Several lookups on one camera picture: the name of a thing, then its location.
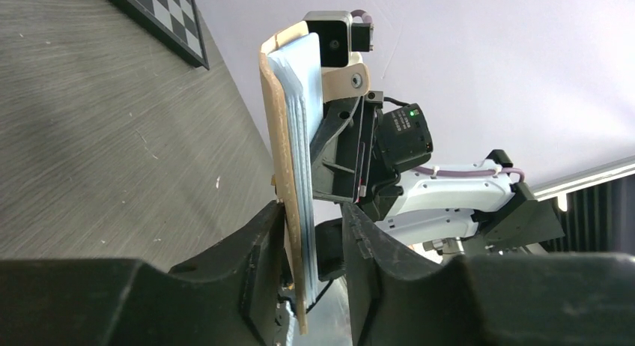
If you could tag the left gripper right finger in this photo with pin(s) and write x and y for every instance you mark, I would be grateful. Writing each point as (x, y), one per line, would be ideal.
(398, 297)

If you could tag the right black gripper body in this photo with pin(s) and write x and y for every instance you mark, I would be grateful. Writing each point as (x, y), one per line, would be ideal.
(400, 140)

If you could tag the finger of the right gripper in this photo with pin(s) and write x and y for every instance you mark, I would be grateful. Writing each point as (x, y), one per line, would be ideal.
(335, 152)

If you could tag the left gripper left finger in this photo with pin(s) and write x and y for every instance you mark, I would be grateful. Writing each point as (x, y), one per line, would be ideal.
(226, 295)

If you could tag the beige leather card holder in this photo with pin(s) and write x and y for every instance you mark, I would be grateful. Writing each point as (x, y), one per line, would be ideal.
(294, 87)

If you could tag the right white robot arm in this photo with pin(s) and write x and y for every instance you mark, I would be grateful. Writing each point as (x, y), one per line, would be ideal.
(486, 204)

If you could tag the black white chessboard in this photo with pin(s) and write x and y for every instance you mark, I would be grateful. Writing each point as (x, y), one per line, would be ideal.
(174, 23)

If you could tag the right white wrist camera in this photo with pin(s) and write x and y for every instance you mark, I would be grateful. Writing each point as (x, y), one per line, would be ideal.
(341, 33)

